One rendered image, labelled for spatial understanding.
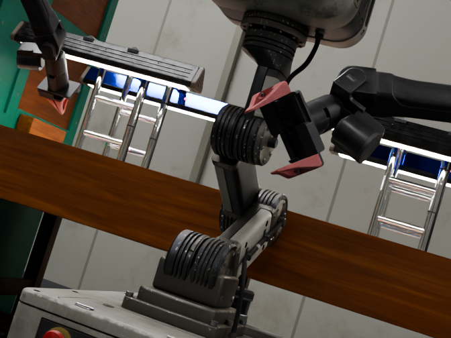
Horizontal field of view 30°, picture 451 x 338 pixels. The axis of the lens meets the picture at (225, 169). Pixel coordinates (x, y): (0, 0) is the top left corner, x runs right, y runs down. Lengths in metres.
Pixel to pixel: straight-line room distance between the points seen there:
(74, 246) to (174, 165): 0.72
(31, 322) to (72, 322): 0.08
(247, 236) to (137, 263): 2.81
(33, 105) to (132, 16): 1.65
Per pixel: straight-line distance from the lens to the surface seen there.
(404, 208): 4.22
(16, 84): 3.14
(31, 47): 2.30
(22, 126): 3.20
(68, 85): 2.35
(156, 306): 1.63
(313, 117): 1.31
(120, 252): 4.59
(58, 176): 2.23
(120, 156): 2.69
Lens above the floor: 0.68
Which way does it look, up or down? 4 degrees up
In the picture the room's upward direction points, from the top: 17 degrees clockwise
